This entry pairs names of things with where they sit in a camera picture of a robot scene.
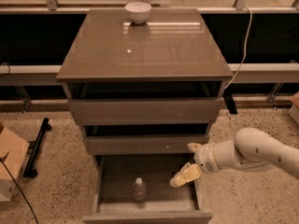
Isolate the grey bottom drawer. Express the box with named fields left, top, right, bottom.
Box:
left=83, top=154, right=212, bottom=224

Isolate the cardboard box right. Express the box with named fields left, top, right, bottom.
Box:
left=288, top=92, right=299, bottom=124

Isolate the white ceramic bowl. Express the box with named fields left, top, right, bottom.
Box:
left=125, top=2, right=151, bottom=23

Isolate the grey drawer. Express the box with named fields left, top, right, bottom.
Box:
left=64, top=81, right=223, bottom=126
left=83, top=123, right=209, bottom=155
left=83, top=154, right=212, bottom=224

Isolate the cardboard box left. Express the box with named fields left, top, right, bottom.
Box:
left=0, top=123, right=29, bottom=202

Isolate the white cable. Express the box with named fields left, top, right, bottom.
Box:
left=223, top=7, right=253, bottom=91

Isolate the grey top drawer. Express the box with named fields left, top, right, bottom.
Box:
left=64, top=81, right=223, bottom=126

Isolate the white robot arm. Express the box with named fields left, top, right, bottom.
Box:
left=170, top=128, right=299, bottom=188

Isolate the grey middle drawer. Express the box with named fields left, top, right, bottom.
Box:
left=83, top=123, right=209, bottom=155

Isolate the metal railing frame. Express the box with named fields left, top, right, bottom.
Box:
left=0, top=0, right=299, bottom=86

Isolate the grey drawer cabinet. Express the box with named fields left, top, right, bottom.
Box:
left=55, top=7, right=235, bottom=224

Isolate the black cable left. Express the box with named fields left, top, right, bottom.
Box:
left=0, top=157, right=40, bottom=224

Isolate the clear plastic water bottle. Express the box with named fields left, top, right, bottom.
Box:
left=133, top=177, right=146, bottom=202

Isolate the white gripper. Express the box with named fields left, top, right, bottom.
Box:
left=170, top=143, right=221, bottom=188

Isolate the cardboard box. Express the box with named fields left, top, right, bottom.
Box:
left=0, top=123, right=29, bottom=202
left=288, top=92, right=299, bottom=124

